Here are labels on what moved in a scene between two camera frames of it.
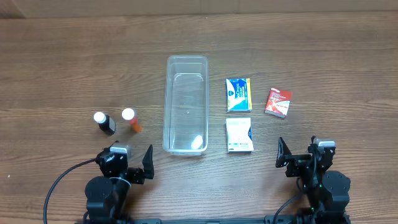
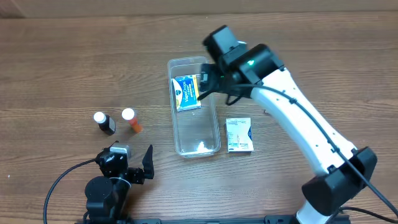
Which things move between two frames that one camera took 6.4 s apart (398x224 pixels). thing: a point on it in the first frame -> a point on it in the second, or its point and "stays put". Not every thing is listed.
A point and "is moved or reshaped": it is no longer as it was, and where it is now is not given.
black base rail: (338, 219) stays put
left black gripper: (134, 173) stays put
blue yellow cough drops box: (239, 94) -> (186, 92)
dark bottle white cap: (106, 124) stays put
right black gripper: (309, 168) -> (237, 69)
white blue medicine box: (239, 133) stays put
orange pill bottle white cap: (129, 114) stays put
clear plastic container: (186, 105) is moved or reshaped
